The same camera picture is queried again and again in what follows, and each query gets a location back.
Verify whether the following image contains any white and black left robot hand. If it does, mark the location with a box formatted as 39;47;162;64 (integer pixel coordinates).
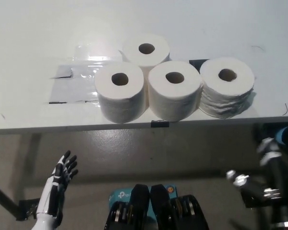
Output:
36;150;79;222

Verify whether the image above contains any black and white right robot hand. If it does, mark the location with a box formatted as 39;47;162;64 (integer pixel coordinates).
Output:
226;138;284;200

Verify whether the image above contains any wrinkled white toilet paper roll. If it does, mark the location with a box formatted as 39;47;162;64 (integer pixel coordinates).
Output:
199;57;255;120

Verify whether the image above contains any smooth white toilet paper roll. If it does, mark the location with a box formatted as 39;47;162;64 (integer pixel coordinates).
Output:
94;62;146;124
147;60;204;122
118;33;171;72

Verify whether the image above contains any small blue object under table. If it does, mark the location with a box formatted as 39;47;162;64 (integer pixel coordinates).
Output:
275;126;288;145

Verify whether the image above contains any black floor tape patch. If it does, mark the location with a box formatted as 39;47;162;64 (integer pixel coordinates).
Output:
240;184;279;208
15;197;43;220

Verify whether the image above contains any black slanted table leg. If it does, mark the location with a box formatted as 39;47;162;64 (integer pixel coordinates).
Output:
0;179;22;220

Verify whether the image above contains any teal tp-link cardboard box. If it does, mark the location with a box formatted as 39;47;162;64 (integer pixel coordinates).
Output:
108;183;178;216

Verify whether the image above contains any glossy grey clear tape patch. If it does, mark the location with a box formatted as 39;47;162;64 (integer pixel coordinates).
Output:
39;42;125;105

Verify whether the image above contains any small black tape strip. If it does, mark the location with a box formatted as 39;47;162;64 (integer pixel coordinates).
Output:
150;120;170;128

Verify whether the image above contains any black tape patch on table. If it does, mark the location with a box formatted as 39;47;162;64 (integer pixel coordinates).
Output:
189;58;211;66

